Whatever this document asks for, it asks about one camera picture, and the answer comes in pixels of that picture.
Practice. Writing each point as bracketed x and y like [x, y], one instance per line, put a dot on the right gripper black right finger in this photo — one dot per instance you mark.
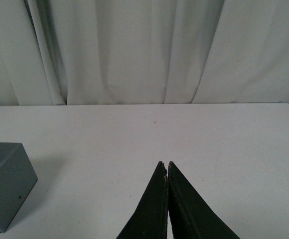
[190, 216]

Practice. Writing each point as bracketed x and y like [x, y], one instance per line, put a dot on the gray cube base with recess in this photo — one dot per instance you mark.
[17, 178]

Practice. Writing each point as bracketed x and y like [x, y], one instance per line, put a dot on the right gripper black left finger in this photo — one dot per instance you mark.
[149, 220]

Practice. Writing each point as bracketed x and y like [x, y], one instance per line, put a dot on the white pleated curtain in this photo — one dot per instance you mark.
[96, 52]

